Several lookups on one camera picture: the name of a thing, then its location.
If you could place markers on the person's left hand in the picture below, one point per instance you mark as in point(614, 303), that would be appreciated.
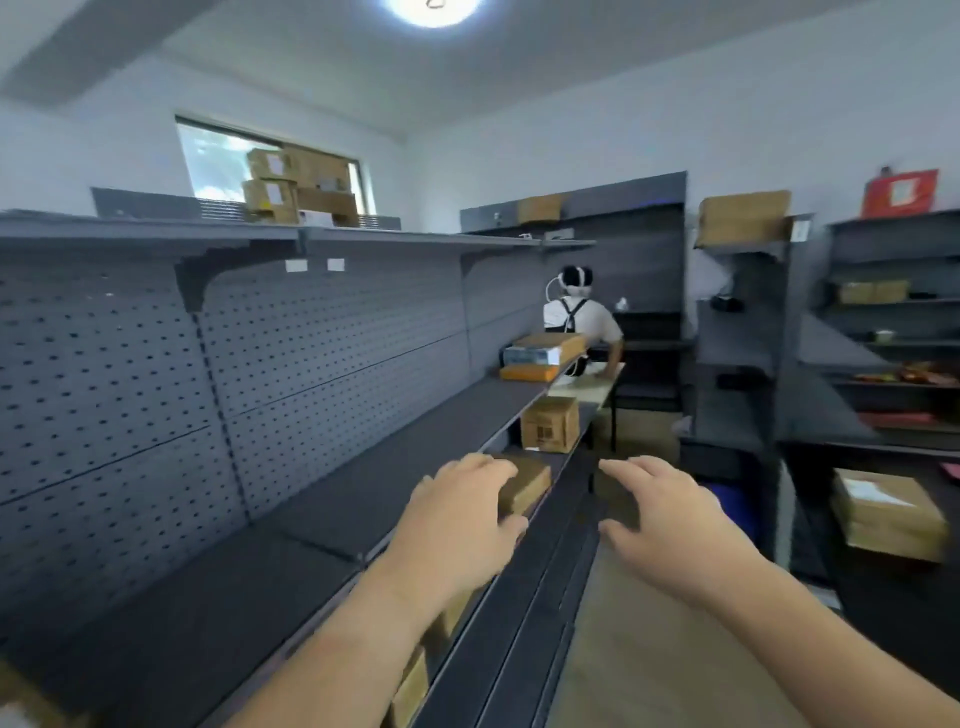
point(450, 540)

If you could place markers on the person's right hand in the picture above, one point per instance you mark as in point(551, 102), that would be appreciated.
point(690, 540)

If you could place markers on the printed brown carton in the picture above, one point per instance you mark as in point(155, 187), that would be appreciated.
point(550, 425)

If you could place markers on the orange white small box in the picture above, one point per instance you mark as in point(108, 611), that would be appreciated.
point(529, 373)

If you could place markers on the grey blue box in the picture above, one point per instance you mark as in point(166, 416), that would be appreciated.
point(525, 358)

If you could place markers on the grey metal pegboard shelf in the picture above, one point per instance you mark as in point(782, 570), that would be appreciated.
point(112, 360)

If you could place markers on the brown labelled parcel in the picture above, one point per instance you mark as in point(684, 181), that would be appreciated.
point(22, 705)

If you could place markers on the person's left forearm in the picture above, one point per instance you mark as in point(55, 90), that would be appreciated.
point(337, 660)

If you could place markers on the person's right forearm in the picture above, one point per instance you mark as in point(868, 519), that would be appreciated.
point(840, 652)

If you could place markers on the red box white label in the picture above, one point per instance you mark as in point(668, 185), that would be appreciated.
point(900, 193)

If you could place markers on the blue plastic crate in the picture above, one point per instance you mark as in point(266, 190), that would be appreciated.
point(731, 506)

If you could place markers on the dull brown carton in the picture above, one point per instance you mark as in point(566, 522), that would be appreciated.
point(637, 431)

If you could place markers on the small beige table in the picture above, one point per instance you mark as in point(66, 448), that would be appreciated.
point(585, 390)

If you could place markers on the brown parcel red mark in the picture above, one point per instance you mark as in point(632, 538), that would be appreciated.
point(885, 525)

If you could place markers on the black handheld device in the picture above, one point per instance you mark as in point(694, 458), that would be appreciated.
point(726, 304)

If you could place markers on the pink cloth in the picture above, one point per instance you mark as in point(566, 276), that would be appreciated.
point(951, 471)

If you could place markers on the white headset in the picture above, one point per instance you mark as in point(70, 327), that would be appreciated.
point(577, 279)

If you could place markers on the tiny brown carton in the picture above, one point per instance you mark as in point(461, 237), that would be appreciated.
point(891, 291)
point(855, 292)

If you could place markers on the wide brown cardboard carton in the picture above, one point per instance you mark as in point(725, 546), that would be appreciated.
point(745, 217)

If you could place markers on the large cardboard carton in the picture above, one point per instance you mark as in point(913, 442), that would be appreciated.
point(326, 204)
point(319, 169)

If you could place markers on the small labelled cardboard carton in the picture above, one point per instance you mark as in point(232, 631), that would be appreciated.
point(268, 196)
point(266, 163)

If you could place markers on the cardboard boxes at window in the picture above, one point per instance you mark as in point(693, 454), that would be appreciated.
point(210, 157)

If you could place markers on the round ceiling light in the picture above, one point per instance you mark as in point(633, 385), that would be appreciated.
point(433, 9)

